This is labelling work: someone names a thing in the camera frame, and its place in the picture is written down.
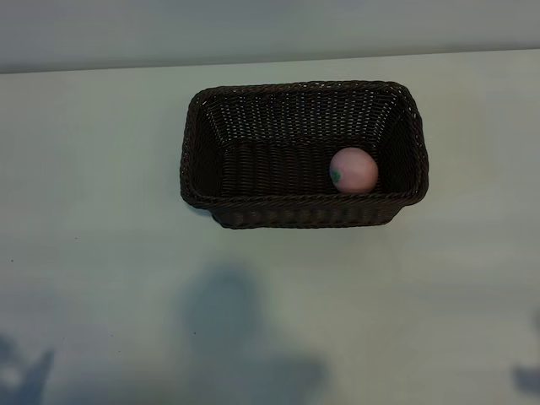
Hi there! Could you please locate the dark brown wicker basket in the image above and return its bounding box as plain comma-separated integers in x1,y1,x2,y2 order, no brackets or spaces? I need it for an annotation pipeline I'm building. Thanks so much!
179,80,430,230

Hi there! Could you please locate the pink toy peach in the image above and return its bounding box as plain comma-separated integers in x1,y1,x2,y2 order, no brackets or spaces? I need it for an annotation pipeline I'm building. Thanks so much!
328,147,380,194

